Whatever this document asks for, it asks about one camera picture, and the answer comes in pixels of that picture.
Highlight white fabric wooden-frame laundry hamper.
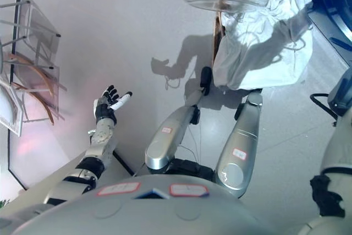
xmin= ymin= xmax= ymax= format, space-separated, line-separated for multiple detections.
xmin=212 ymin=0 xmax=315 ymax=92

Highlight white metal folding rack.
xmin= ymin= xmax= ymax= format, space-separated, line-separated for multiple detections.
xmin=0 ymin=0 xmax=62 ymax=71

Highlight silver robot torso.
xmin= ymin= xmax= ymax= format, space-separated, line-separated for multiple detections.
xmin=12 ymin=174 xmax=278 ymax=235

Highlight white slatted rack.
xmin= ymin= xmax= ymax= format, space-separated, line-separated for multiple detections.
xmin=0 ymin=78 xmax=25 ymax=137

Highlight silver right robot leg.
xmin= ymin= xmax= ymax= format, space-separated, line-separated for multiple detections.
xmin=215 ymin=91 xmax=264 ymax=199

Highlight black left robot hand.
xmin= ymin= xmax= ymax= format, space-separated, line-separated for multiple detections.
xmin=93 ymin=85 xmax=133 ymax=123

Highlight red-bordered white torso label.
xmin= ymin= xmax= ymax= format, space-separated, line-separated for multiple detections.
xmin=169 ymin=183 xmax=209 ymax=198
xmin=96 ymin=182 xmax=141 ymax=198

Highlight white crumpled garment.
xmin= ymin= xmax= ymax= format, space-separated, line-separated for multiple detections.
xmin=268 ymin=0 xmax=315 ymax=28

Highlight silver left robot leg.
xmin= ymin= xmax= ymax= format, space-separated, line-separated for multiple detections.
xmin=144 ymin=66 xmax=213 ymax=176

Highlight silver robot leg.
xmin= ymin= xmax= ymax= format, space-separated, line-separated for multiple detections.
xmin=144 ymin=66 xmax=213 ymax=176
xmin=215 ymin=91 xmax=264 ymax=199

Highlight curved wooden chair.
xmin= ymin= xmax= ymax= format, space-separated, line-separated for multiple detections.
xmin=2 ymin=51 xmax=68 ymax=126

